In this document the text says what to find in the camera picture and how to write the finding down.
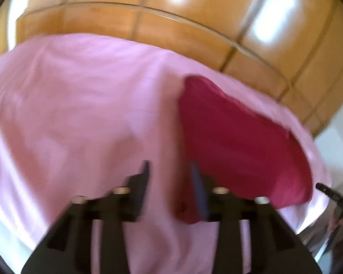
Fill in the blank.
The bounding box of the person's right hand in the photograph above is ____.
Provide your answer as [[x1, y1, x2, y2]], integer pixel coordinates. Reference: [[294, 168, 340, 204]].
[[328, 215, 343, 235]]

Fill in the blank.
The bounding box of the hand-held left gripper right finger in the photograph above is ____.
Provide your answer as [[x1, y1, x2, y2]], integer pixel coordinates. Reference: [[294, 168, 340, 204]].
[[189, 162, 322, 274]]

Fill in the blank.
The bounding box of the dark red garment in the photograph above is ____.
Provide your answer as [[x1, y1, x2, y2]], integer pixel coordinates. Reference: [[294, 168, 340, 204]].
[[171, 75, 314, 225]]

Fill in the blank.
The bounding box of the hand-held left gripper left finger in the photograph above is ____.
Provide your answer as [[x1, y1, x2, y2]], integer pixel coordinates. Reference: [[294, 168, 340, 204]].
[[21, 161, 151, 274]]

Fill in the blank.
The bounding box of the pink bed sheet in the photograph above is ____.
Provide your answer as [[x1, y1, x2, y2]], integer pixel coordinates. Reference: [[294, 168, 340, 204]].
[[0, 33, 332, 274]]

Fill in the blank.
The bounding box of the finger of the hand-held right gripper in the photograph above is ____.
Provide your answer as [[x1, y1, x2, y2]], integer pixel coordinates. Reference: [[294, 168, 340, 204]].
[[315, 182, 343, 204]]

